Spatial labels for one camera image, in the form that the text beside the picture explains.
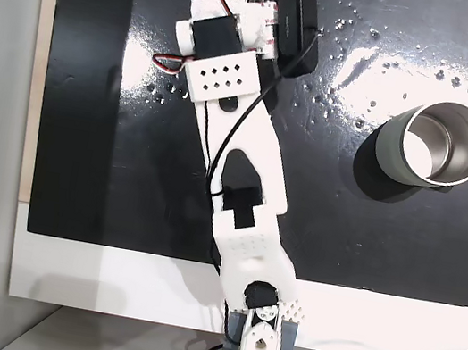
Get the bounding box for pale green steel mug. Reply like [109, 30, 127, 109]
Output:
[367, 89, 468, 197]

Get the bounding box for black camera cable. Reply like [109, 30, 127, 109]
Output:
[200, 10, 322, 221]

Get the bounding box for grey table clamp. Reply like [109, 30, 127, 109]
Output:
[221, 309, 302, 350]

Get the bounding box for black table mat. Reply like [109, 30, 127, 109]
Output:
[13, 0, 468, 313]

